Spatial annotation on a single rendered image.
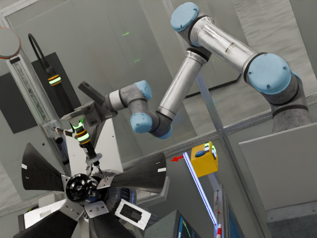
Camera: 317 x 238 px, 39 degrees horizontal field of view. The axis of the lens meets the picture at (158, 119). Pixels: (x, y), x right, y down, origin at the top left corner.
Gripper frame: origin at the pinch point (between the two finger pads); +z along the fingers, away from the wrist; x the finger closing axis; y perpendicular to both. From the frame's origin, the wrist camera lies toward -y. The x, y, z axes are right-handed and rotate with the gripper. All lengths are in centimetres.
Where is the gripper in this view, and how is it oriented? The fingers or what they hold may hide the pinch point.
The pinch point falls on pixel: (65, 115)
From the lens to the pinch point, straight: 177.6
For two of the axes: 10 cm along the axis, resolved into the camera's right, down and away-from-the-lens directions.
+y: 3.9, 8.9, 2.4
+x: 1.2, -3.1, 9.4
